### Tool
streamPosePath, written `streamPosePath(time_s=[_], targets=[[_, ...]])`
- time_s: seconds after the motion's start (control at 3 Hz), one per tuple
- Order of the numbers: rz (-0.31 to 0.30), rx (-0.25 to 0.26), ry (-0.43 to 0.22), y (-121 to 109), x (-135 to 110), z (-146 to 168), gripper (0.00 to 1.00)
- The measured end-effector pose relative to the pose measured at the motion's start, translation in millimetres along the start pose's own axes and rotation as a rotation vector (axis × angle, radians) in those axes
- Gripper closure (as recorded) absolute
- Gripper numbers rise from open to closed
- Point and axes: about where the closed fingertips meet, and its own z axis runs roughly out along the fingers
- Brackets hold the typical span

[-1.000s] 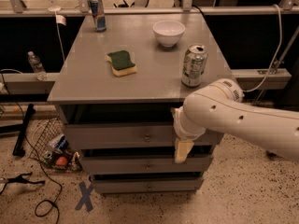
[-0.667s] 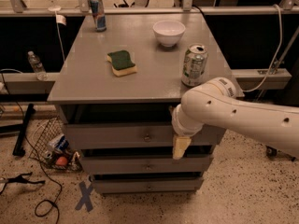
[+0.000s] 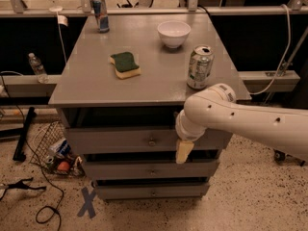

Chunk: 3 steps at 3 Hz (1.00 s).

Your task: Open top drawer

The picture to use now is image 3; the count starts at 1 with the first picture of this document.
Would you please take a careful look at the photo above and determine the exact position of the white bowl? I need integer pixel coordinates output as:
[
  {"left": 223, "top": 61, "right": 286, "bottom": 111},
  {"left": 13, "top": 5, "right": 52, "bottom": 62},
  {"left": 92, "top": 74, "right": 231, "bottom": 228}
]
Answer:
[{"left": 157, "top": 20, "right": 191, "bottom": 48}]

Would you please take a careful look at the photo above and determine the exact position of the black floor cable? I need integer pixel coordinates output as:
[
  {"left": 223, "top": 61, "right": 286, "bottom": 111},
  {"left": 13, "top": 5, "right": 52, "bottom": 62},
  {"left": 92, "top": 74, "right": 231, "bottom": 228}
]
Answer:
[{"left": 0, "top": 74, "right": 65, "bottom": 231}]

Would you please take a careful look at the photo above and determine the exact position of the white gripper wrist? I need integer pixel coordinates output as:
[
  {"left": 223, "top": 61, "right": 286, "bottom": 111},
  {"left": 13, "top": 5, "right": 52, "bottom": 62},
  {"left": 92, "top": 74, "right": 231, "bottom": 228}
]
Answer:
[{"left": 175, "top": 111, "right": 206, "bottom": 164}]

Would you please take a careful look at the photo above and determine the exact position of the blue silver energy drink can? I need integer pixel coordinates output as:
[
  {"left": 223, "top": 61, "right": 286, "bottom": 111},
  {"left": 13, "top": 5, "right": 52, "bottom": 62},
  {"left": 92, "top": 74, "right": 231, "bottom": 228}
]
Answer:
[{"left": 92, "top": 0, "right": 110, "bottom": 33}]

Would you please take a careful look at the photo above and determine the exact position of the grey drawer cabinet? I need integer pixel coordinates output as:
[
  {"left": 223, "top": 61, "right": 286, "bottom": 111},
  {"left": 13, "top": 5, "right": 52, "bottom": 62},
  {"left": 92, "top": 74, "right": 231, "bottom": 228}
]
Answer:
[{"left": 48, "top": 13, "right": 252, "bottom": 201}]

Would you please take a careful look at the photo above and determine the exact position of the grey drawer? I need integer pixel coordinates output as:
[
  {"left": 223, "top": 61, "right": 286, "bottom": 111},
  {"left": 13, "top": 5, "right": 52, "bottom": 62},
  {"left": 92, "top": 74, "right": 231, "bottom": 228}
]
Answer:
[
  {"left": 63, "top": 124, "right": 234, "bottom": 155},
  {"left": 83, "top": 157, "right": 218, "bottom": 180},
  {"left": 95, "top": 177, "right": 209, "bottom": 200}
]

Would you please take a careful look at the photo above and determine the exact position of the clear plastic water bottle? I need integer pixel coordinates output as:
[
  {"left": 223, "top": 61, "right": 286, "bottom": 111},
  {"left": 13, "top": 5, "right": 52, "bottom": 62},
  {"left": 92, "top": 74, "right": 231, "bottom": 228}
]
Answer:
[{"left": 28, "top": 53, "right": 48, "bottom": 84}]

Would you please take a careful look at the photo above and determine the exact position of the orange ball in basket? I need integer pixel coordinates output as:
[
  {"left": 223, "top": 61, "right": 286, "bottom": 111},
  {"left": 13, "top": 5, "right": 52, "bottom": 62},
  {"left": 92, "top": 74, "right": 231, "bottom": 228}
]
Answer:
[{"left": 58, "top": 161, "right": 70, "bottom": 171}]

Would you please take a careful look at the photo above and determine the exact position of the black bar on floor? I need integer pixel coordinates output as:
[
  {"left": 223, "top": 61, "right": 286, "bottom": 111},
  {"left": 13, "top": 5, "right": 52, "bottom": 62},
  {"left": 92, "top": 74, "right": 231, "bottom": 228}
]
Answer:
[{"left": 13, "top": 107, "right": 36, "bottom": 162}]

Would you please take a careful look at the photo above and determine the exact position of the grey middle drawer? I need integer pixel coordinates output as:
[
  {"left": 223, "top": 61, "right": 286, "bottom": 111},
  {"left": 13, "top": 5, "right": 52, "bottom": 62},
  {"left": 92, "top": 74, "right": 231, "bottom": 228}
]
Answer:
[{"left": 83, "top": 157, "right": 218, "bottom": 180}]

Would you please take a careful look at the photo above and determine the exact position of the wire basket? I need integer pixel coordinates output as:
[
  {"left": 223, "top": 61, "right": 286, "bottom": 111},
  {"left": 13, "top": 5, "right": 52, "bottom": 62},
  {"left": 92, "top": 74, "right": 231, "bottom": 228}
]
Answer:
[{"left": 31, "top": 121, "right": 85, "bottom": 177}]

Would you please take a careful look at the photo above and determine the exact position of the green yellow sponge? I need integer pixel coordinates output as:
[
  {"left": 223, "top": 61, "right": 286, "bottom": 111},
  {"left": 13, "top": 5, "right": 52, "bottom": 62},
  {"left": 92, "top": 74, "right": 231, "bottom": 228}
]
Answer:
[{"left": 110, "top": 52, "right": 141, "bottom": 80}]

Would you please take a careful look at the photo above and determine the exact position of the grey top drawer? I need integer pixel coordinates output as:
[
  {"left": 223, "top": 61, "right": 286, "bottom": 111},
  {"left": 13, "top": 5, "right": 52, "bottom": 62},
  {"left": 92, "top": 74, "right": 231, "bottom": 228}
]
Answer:
[{"left": 63, "top": 124, "right": 234, "bottom": 155}]

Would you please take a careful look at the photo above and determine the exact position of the white lamp with cable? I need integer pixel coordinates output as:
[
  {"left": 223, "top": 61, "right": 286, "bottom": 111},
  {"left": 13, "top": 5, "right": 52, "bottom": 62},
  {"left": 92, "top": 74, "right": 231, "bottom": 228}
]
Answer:
[{"left": 48, "top": 0, "right": 68, "bottom": 63}]

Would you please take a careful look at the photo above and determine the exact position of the black wheeled cart base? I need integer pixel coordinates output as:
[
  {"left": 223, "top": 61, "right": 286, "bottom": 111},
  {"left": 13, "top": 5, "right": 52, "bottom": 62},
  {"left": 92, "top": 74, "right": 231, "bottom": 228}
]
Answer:
[{"left": 273, "top": 150, "right": 306, "bottom": 167}]

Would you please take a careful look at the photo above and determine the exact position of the green white soda can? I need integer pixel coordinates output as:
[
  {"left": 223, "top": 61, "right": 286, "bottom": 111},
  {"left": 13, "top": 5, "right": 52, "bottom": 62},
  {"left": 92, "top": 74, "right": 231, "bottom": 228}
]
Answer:
[{"left": 187, "top": 45, "right": 215, "bottom": 90}]

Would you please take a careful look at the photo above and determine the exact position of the white cable right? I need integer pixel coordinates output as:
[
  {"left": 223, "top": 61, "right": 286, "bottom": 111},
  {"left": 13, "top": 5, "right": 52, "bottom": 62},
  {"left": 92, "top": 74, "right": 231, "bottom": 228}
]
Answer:
[{"left": 249, "top": 3, "right": 293, "bottom": 96}]

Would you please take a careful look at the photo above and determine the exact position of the blue white packet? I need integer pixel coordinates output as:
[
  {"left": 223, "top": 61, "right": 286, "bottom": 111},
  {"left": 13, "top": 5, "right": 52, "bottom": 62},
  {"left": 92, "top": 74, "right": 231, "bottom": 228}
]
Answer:
[{"left": 48, "top": 139, "right": 70, "bottom": 158}]

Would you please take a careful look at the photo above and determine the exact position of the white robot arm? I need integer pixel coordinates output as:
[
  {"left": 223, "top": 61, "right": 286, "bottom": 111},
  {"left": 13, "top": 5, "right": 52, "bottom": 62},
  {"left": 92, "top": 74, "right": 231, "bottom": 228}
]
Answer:
[{"left": 175, "top": 84, "right": 308, "bottom": 164}]

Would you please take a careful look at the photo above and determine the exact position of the grey bottom drawer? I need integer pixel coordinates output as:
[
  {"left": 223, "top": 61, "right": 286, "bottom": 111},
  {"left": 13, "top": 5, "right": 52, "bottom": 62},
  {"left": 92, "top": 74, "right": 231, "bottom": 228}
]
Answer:
[{"left": 95, "top": 177, "right": 209, "bottom": 200}]

